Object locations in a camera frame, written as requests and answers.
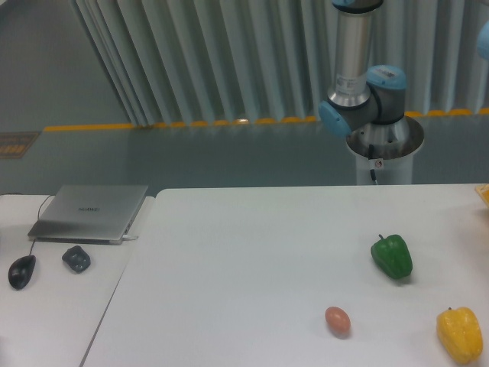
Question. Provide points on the small black plastic gadget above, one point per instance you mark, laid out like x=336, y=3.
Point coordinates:
x=77, y=259

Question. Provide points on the yellow bell pepper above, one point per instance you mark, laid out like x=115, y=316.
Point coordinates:
x=460, y=334

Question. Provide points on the grey pleated curtain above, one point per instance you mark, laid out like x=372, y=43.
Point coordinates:
x=202, y=62

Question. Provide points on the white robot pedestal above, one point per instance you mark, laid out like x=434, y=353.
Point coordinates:
x=384, y=154

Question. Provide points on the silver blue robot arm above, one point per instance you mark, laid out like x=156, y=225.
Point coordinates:
x=353, y=76

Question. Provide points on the silver closed laptop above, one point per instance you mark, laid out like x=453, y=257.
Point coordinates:
x=92, y=214

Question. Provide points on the brown egg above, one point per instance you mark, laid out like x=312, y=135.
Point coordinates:
x=338, y=321

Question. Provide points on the black computer mouse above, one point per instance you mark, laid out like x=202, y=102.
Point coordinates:
x=21, y=271

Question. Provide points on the green bell pepper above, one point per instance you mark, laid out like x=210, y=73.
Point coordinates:
x=392, y=256

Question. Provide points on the orange woven basket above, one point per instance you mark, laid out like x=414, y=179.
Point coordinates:
x=482, y=191

